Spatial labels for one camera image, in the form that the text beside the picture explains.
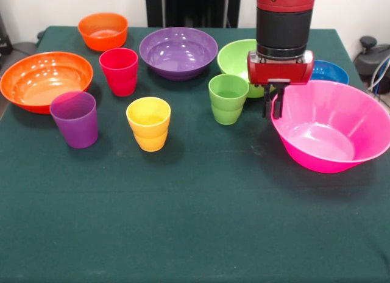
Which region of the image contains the tangle of floor cables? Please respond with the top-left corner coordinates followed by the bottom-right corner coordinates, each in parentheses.
top-left (367, 57), bottom-right (390, 94)

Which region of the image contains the purple bowl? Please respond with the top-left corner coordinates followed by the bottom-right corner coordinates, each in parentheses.
top-left (138, 27), bottom-right (219, 82)

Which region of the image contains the large orange bowl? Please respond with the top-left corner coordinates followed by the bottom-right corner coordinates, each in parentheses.
top-left (0, 51), bottom-right (94, 115)

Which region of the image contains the blue bowl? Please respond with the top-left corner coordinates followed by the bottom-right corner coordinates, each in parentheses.
top-left (310, 59), bottom-right (350, 85)

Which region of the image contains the small orange bowl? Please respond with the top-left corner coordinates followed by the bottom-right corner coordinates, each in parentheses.
top-left (77, 12), bottom-right (129, 52)

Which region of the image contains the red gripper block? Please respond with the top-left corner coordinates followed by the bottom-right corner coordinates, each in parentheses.
top-left (247, 50), bottom-right (315, 119)

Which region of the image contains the pink bowl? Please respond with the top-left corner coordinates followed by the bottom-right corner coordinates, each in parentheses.
top-left (271, 80), bottom-right (390, 174)

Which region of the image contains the dark green tablecloth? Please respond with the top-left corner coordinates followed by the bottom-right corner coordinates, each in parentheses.
top-left (0, 26), bottom-right (390, 283)

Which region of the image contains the red cup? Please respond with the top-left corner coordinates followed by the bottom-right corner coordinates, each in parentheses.
top-left (99, 48), bottom-right (139, 98)

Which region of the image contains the purple cup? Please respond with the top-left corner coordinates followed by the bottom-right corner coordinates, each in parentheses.
top-left (49, 91), bottom-right (99, 149)

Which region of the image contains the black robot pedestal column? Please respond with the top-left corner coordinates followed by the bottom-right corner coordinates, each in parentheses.
top-left (144, 0), bottom-right (241, 29)

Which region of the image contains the green cup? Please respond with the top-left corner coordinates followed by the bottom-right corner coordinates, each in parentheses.
top-left (208, 74), bottom-right (250, 126)

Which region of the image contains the black equipment box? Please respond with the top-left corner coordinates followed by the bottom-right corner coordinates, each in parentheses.
top-left (0, 13), bottom-right (13, 56)

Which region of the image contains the green bowl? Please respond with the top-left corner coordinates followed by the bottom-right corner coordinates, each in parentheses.
top-left (216, 39), bottom-right (266, 99)

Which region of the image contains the yellow cup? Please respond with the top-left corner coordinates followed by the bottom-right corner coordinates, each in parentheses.
top-left (126, 96), bottom-right (172, 152)

